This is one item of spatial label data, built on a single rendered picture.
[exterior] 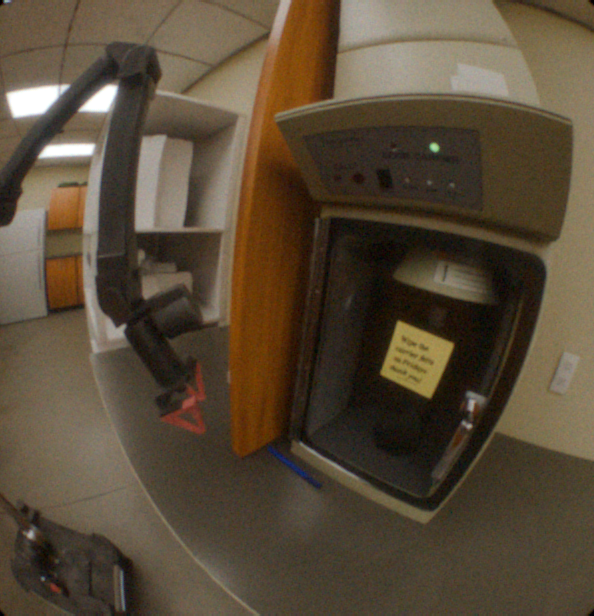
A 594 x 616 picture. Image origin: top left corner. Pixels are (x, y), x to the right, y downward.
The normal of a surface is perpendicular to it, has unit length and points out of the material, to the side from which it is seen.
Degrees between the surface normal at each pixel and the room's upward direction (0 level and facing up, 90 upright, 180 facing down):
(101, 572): 0
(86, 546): 0
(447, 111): 135
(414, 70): 90
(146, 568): 0
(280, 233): 90
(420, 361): 90
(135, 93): 98
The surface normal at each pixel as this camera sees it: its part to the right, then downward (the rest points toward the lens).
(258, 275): 0.75, 0.25
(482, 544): 0.11, -0.96
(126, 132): 0.33, 0.29
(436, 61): -0.66, 0.14
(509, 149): -0.54, 0.77
